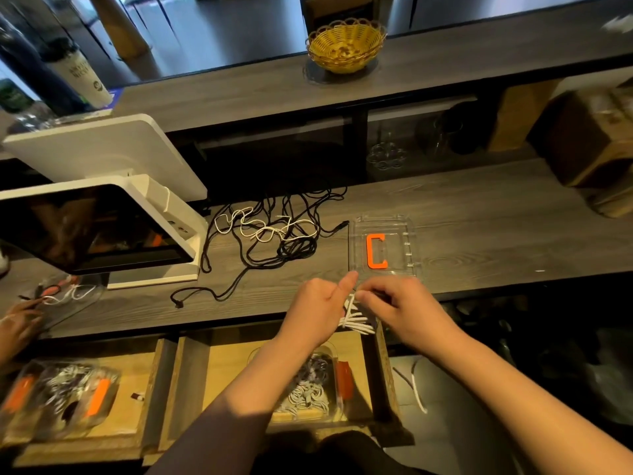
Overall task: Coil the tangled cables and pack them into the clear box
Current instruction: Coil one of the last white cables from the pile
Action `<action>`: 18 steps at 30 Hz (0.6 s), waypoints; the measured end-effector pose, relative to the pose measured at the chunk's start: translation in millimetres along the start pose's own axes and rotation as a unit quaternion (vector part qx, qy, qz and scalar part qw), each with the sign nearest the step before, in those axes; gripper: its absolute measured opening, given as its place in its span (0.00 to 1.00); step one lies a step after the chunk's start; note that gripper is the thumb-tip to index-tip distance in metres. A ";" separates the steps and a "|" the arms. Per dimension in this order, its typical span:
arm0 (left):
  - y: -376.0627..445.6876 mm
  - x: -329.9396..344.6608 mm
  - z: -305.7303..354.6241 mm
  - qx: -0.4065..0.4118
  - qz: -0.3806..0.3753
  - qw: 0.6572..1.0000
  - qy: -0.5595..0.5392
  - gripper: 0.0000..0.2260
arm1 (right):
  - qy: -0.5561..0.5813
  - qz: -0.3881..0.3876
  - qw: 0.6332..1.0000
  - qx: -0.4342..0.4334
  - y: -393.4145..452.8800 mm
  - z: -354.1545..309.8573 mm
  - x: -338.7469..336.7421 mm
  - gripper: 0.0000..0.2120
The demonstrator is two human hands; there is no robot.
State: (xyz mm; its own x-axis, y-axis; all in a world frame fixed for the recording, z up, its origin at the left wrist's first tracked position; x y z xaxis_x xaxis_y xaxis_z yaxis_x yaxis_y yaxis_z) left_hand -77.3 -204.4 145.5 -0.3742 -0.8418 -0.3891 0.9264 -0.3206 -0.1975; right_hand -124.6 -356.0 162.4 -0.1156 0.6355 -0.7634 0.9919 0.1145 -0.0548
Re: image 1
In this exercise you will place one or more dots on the person's left hand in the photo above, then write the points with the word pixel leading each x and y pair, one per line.
pixel 314 316

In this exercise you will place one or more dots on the person's right hand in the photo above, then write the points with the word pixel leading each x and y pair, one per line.
pixel 410 313

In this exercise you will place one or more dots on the clear container drawer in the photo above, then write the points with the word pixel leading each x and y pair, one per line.
pixel 30 410
pixel 341 396

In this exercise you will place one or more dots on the person's left forearm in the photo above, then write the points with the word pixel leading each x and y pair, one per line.
pixel 227 420

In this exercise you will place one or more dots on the person's right forearm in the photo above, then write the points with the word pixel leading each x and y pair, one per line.
pixel 544 410

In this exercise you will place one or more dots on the brown cardboard box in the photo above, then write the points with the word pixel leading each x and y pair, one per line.
pixel 593 138

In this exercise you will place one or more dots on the wooden drawer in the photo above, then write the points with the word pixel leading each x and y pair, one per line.
pixel 148 410
pixel 386 391

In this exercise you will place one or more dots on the small white connector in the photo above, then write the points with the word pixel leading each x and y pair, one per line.
pixel 136 396

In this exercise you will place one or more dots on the flat cardboard sheet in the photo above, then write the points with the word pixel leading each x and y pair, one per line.
pixel 522 113

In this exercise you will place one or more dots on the grey wooden bar counter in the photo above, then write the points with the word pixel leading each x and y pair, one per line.
pixel 267 84

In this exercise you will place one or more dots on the white touchscreen monitor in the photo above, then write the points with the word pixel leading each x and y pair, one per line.
pixel 89 227

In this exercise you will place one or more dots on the white customer display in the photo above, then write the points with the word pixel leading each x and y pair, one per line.
pixel 104 153

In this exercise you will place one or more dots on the yellow woven basket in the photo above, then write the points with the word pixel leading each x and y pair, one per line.
pixel 345 46

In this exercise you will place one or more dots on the brown wooden chair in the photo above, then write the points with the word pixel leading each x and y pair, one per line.
pixel 336 3

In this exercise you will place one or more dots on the white paper coffee cup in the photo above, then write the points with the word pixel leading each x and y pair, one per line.
pixel 81 76

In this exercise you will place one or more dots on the clear plastic water bottle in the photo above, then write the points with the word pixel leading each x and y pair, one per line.
pixel 12 104

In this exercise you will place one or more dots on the black thermos bottle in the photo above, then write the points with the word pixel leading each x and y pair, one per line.
pixel 35 64

